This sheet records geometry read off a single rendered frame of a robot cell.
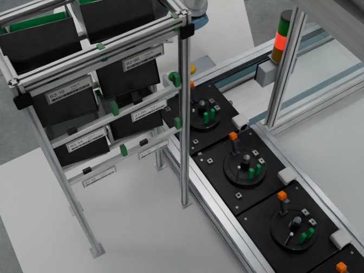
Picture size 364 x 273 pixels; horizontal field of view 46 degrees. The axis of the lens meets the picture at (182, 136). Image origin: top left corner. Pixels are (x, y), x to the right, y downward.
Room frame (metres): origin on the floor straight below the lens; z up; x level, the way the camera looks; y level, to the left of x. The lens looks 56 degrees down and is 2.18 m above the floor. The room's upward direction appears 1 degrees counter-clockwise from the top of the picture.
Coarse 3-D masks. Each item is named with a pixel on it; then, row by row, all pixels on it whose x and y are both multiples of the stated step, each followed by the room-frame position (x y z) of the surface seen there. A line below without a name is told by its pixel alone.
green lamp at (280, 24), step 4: (280, 16) 0.92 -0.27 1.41; (280, 20) 0.91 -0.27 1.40; (280, 24) 0.91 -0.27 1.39; (284, 24) 0.89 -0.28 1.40; (288, 24) 0.89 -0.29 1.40; (280, 28) 0.90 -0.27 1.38; (284, 28) 0.89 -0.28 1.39; (288, 28) 0.89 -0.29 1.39; (280, 32) 0.90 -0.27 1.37; (284, 32) 0.89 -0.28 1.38; (284, 36) 0.89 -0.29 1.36
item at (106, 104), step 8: (144, 88) 0.77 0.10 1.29; (96, 96) 0.80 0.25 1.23; (136, 96) 0.80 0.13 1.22; (144, 96) 0.78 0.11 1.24; (104, 104) 0.78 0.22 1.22; (104, 112) 0.67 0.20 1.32; (160, 112) 0.65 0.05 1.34; (120, 120) 0.62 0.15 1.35; (128, 120) 0.62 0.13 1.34; (136, 120) 0.63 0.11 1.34; (144, 120) 0.63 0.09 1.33; (152, 120) 0.64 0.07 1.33; (160, 120) 0.64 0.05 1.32; (112, 128) 0.60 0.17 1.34; (120, 128) 0.61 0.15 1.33; (128, 128) 0.61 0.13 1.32; (136, 128) 0.62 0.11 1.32; (144, 128) 0.62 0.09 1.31; (152, 128) 0.62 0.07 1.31; (120, 136) 0.60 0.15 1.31
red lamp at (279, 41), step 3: (276, 33) 0.92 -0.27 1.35; (276, 36) 0.91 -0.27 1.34; (279, 36) 0.90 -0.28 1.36; (282, 36) 0.89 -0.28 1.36; (276, 39) 0.91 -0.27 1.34; (279, 39) 0.90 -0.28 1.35; (282, 39) 0.89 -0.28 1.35; (285, 39) 0.89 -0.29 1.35; (276, 42) 0.90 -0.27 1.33; (279, 42) 0.90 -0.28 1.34; (282, 42) 0.89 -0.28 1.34; (276, 45) 0.90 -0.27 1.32; (279, 45) 0.89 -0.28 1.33; (282, 45) 0.89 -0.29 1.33; (279, 48) 0.89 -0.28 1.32; (282, 48) 0.89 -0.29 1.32
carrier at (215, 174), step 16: (224, 144) 0.79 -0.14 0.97; (240, 144) 0.79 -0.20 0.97; (256, 144) 0.79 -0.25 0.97; (224, 160) 0.72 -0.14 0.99; (240, 160) 0.72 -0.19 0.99; (256, 160) 0.72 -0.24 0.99; (272, 160) 0.73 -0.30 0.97; (208, 176) 0.67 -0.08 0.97; (224, 176) 0.67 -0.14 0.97; (240, 176) 0.66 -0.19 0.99; (256, 176) 0.66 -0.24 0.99; (272, 176) 0.67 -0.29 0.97; (288, 176) 0.66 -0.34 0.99; (224, 192) 0.61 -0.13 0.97; (240, 192) 0.61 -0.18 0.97; (256, 192) 0.61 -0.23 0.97; (272, 192) 0.61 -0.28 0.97; (240, 208) 0.56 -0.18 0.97
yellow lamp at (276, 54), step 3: (273, 48) 0.91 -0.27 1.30; (276, 48) 0.90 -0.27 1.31; (273, 51) 0.91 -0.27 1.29; (276, 51) 0.90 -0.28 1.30; (279, 51) 0.89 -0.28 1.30; (282, 51) 0.89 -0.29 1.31; (273, 54) 0.91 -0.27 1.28; (276, 54) 0.90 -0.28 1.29; (279, 54) 0.89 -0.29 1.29; (273, 57) 0.90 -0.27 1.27; (276, 57) 0.89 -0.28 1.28; (279, 57) 0.89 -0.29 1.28; (276, 60) 0.89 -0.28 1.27; (279, 60) 0.89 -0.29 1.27
